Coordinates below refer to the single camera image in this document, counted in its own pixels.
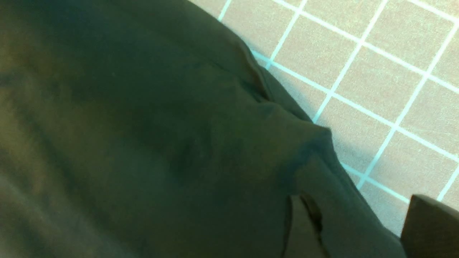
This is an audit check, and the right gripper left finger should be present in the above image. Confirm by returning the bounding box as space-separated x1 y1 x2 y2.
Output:
283 195 329 258

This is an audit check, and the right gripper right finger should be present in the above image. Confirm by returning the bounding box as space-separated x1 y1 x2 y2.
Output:
400 195 459 258

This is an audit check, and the dark gray long-sleeve shirt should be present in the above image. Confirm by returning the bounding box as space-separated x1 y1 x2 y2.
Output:
1 0 407 258

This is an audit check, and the pink checkered tablecloth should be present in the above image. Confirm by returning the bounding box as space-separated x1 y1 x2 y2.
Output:
194 0 459 235

